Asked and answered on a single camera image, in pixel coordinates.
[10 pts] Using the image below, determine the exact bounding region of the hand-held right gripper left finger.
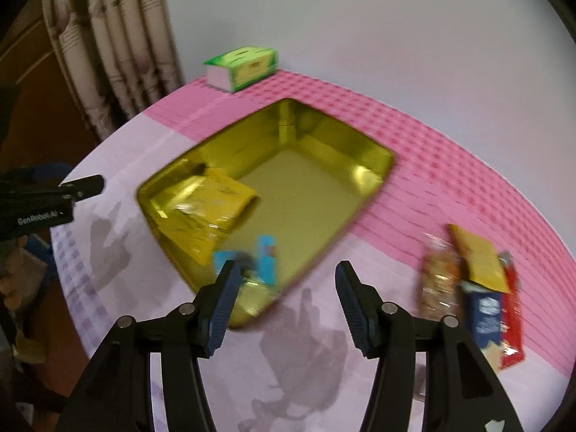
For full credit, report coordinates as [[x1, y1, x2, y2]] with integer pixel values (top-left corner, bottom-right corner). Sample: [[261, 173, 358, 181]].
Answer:
[[56, 258, 244, 432]]

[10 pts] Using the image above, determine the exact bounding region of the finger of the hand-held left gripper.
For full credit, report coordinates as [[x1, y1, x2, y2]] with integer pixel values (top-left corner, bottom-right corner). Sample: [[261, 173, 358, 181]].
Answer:
[[58, 175, 105, 202]]

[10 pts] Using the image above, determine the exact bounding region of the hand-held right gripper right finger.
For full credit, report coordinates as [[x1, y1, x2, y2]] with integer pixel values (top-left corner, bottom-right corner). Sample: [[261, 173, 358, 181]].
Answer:
[[335, 260, 525, 432]]

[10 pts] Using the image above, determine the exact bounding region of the light blue snack packet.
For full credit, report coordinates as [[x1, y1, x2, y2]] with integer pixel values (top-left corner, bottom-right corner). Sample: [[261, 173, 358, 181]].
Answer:
[[213, 235, 277, 289]]

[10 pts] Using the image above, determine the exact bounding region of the clear nut bar packet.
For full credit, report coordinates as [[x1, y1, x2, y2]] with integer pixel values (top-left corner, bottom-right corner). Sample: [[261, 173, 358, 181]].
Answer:
[[418, 231, 464, 320]]

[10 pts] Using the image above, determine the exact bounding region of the large yellow snack packet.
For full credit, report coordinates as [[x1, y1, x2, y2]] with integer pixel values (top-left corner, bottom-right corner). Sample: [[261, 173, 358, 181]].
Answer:
[[173, 168, 259, 266]]

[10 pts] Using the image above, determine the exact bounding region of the dark blue cracker packet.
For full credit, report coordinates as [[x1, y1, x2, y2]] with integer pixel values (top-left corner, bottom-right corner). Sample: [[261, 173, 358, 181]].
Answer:
[[459, 279, 507, 370]]

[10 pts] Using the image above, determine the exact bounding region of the gold metal tin tray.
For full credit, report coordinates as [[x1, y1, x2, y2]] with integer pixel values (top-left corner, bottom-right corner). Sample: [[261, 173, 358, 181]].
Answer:
[[136, 98, 397, 330]]

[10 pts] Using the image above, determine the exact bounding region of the small yellow snack packet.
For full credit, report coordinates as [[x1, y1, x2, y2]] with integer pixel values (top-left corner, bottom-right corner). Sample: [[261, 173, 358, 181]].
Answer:
[[445, 224, 511, 294]]

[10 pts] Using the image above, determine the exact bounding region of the beige patterned curtain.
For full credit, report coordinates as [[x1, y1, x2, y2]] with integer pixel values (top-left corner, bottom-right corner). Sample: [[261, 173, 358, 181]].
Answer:
[[40, 0, 185, 145]]

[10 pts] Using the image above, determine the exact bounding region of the red snack packet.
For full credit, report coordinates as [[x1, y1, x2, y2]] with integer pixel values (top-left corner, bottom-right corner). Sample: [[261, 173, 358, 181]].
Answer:
[[495, 252, 527, 372]]

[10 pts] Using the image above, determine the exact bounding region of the pink checked tablecloth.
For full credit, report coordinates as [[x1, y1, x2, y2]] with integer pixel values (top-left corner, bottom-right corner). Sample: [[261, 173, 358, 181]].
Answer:
[[49, 69, 576, 432]]

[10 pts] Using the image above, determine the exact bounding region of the green tissue box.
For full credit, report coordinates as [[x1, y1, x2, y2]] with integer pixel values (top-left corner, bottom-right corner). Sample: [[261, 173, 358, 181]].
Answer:
[[202, 46, 280, 94]]

